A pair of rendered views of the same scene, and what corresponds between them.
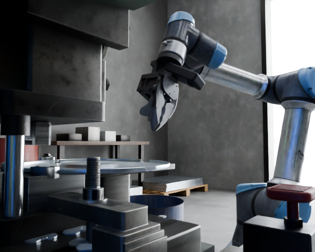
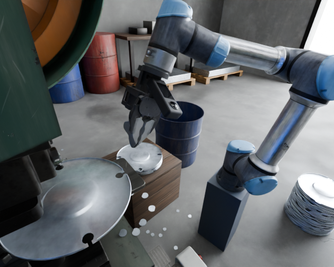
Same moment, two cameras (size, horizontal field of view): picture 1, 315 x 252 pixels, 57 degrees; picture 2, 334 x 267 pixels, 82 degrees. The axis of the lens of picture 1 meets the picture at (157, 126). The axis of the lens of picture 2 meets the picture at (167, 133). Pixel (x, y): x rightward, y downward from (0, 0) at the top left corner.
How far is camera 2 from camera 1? 0.49 m
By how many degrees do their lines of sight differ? 37
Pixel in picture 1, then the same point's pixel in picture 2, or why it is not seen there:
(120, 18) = not seen: hidden behind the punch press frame
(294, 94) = (305, 89)
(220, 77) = (228, 58)
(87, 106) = (11, 223)
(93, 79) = (21, 183)
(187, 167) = not seen: hidden behind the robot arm
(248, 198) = (233, 158)
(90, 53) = (5, 165)
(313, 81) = (333, 81)
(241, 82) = (252, 62)
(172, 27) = (159, 28)
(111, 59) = not seen: outside the picture
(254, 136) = (296, 32)
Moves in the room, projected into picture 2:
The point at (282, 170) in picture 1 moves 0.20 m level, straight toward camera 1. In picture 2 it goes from (263, 153) to (246, 186)
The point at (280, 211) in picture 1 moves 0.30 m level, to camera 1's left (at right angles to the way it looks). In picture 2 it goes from (248, 185) to (171, 171)
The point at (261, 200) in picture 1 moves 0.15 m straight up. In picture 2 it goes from (239, 166) to (248, 136)
